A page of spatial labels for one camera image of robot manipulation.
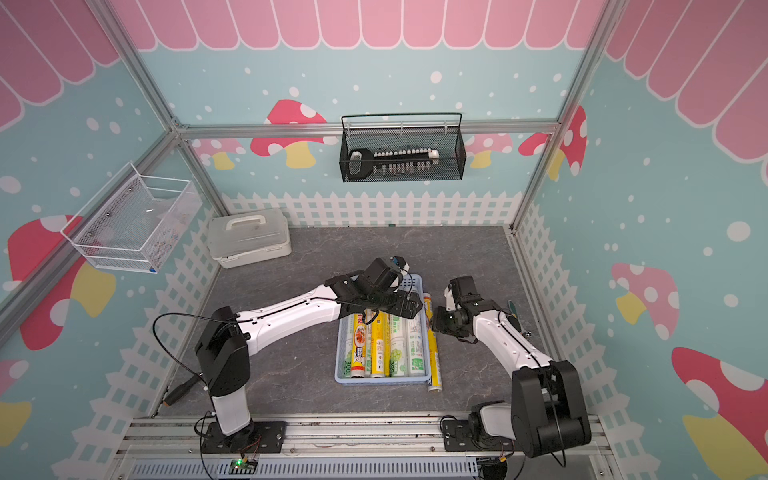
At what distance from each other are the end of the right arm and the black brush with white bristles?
14.7 inches

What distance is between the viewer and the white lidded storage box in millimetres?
1039

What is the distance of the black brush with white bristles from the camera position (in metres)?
0.89

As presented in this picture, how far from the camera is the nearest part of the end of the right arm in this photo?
63 centimetres
